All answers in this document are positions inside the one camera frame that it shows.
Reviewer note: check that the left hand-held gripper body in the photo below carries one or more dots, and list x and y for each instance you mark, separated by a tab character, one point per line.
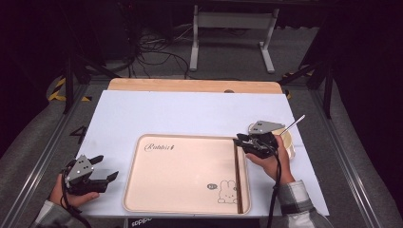
80	169

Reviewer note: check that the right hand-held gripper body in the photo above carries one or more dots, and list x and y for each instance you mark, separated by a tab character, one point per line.
261	144

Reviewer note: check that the white square plate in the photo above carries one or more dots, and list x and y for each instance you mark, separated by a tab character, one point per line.
293	152

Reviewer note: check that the metal spoon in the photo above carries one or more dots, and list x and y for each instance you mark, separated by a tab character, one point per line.
293	124

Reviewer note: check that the cream bowl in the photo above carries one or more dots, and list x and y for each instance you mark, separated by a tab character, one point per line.
286	139

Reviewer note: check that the brown chopstick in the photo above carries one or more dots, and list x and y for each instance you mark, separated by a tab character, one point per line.
237	177
240	177

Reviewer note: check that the yellow black hazard tape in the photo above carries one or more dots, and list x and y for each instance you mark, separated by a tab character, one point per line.
297	73
58	93

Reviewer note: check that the black tripod stand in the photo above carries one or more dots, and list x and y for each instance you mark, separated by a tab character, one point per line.
69	82
328	88

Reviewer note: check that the white metal stand frame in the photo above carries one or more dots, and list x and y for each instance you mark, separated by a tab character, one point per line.
234	20

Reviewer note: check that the white table board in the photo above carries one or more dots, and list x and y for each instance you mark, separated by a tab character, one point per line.
158	110

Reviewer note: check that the aluminium floor rail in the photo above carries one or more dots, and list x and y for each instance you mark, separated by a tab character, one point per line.
41	158
345	158

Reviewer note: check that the person's left hand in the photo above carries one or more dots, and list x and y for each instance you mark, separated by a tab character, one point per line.
77	198

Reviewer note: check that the beige tray with rabbit print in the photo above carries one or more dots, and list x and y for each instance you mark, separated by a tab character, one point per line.
177	177

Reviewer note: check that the person's right hand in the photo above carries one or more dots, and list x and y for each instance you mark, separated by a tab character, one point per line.
272	167

